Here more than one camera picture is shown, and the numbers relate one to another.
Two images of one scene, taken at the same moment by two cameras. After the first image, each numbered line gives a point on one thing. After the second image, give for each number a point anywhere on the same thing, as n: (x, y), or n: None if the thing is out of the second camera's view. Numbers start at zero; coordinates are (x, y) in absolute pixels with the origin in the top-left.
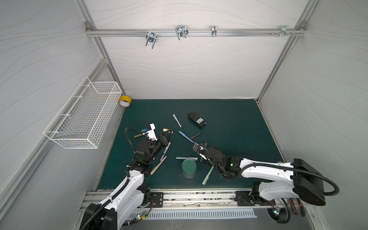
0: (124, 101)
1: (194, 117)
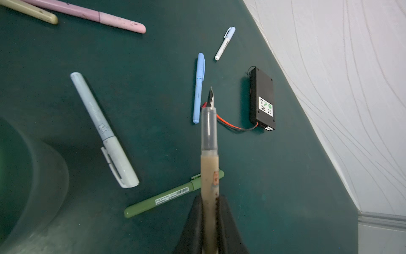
0: None
1: (262, 106)
